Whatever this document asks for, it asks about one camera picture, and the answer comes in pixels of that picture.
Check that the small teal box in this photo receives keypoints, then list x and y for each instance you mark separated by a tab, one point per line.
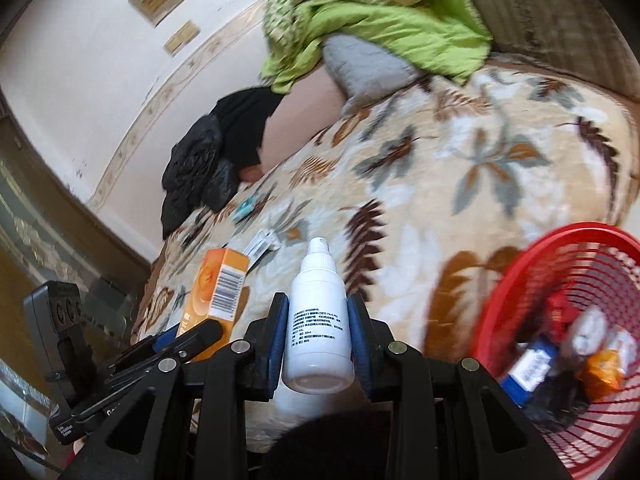
245	208

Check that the green patterned quilt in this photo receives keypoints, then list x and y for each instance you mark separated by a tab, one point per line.
370	10

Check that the striped floral sofa cushion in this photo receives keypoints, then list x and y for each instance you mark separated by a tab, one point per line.
560	15

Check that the black plastic bag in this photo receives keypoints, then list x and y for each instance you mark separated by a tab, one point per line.
560	405

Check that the white spray bottle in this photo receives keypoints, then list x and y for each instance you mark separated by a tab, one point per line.
317	320

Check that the orange foil wrapper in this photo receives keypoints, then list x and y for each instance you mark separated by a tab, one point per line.
602	375

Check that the white wrapper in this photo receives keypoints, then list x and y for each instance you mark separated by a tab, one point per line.
590	330

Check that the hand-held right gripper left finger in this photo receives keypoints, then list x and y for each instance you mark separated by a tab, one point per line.
279	350

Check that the blue and white box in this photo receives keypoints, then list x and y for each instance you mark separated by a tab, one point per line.
527	372

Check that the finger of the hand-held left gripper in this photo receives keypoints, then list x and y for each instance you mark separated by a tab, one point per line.
165	342
205	335

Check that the black cloth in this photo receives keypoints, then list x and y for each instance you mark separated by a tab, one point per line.
245	125

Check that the floral leaf blanket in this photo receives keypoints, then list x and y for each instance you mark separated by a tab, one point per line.
440	170

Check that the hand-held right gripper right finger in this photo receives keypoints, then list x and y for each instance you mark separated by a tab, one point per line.
361	350

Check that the orange carton box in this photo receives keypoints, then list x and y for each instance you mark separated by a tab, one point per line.
220	290

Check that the grey quilted pillow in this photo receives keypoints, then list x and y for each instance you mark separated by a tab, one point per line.
370	70

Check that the pink bed sheet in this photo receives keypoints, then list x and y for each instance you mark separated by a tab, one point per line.
300	130

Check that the red plastic mesh basket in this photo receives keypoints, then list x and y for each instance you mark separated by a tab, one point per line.
600	440

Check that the white box with barcode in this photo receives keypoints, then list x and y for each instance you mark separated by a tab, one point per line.
262	247

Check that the black puffer jacket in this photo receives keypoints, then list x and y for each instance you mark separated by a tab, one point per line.
195	175

